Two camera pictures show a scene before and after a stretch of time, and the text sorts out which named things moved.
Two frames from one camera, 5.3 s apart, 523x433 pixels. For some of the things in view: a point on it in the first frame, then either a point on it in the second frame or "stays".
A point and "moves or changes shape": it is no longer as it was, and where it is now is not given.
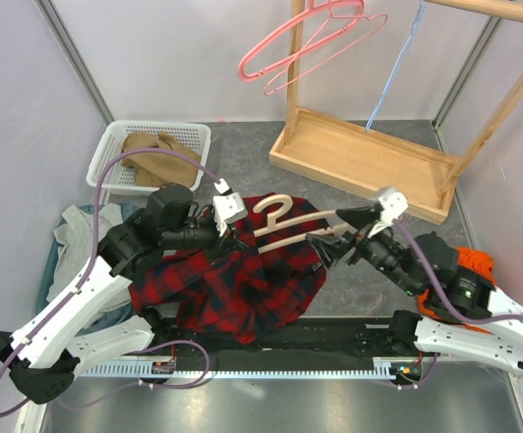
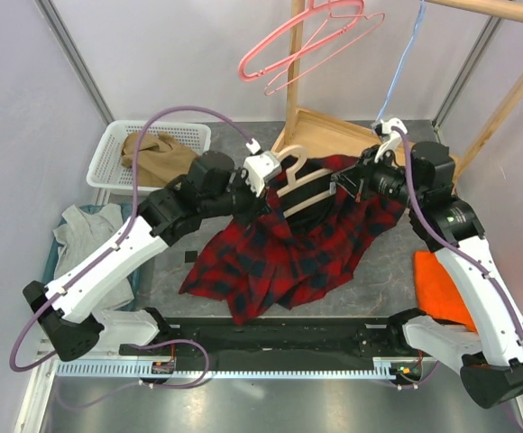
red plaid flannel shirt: (228, 287) moves or changes shape
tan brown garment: (156, 169) stays
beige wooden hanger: (273, 225) -> (295, 184)
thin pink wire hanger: (267, 87) stays
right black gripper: (331, 246) -> (357, 179)
